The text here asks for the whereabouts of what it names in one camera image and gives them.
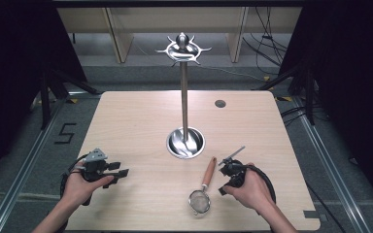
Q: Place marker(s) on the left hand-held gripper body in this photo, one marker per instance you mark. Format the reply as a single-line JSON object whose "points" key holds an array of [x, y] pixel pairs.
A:
{"points": [[92, 168]]}

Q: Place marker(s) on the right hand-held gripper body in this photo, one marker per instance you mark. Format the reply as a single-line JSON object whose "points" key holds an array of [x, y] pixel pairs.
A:
{"points": [[234, 171]]}

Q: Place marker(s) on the person's right hand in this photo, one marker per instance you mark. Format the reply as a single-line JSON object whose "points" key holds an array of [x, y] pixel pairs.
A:
{"points": [[252, 191]]}

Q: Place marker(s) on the person's left hand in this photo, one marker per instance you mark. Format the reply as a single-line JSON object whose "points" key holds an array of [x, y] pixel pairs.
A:
{"points": [[76, 189]]}

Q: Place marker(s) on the grey table grommet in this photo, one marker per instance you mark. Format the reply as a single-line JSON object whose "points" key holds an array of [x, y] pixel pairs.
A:
{"points": [[220, 103]]}

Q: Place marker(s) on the black tripod stand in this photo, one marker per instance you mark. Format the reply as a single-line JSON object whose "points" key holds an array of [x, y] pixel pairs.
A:
{"points": [[309, 93], [45, 97]]}

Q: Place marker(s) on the grey tape strip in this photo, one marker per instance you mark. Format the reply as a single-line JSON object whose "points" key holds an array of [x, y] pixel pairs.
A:
{"points": [[310, 214]]}

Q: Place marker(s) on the steel utensil hanging stand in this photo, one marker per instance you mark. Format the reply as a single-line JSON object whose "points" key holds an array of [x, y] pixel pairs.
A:
{"points": [[184, 97]]}

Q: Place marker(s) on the dark curtain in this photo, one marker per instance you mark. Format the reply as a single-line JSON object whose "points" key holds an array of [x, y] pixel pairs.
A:
{"points": [[353, 81], [9, 64]]}

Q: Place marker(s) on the aluminium floor rail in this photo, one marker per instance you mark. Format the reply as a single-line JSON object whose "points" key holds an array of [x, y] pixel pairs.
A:
{"points": [[330, 168], [22, 168]]}

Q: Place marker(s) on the light wooden desk frame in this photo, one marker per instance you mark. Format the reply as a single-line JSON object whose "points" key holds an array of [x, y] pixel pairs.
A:
{"points": [[120, 42]]}

